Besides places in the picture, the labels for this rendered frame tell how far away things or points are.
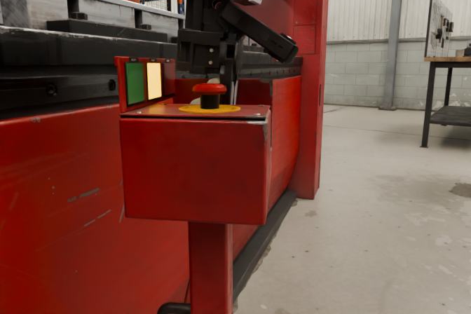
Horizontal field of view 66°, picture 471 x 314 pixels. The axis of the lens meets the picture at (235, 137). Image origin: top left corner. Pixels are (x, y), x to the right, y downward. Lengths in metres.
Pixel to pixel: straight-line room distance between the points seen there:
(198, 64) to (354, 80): 7.21
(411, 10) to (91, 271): 7.17
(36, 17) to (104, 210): 0.33
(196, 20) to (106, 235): 0.38
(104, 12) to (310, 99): 1.58
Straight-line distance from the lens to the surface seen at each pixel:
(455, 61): 4.01
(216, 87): 0.41
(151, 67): 0.48
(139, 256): 0.76
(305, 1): 2.24
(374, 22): 7.59
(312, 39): 2.20
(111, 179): 0.65
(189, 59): 0.50
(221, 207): 0.40
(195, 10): 0.51
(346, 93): 7.72
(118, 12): 0.86
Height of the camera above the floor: 0.83
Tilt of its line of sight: 11 degrees down
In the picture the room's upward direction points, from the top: straight up
